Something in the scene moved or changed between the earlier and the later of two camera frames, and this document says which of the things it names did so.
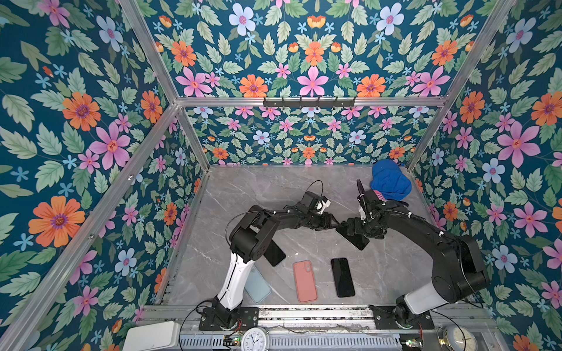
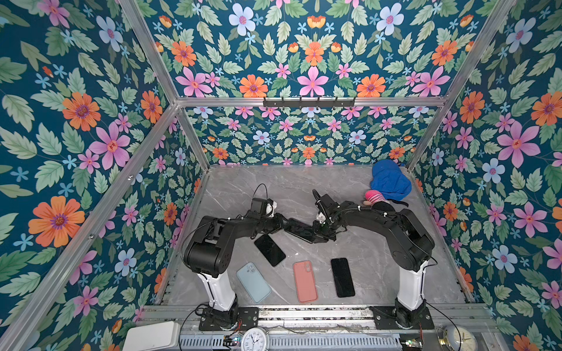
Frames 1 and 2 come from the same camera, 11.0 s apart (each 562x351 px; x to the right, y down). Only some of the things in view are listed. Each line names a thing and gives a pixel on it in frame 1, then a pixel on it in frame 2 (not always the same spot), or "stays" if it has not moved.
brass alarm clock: [458, 338] stays
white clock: [255, 339] stays
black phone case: [358, 240] -> [300, 229]
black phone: [342, 277] stays
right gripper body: [364, 227] -> [324, 230]
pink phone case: [305, 281] stays
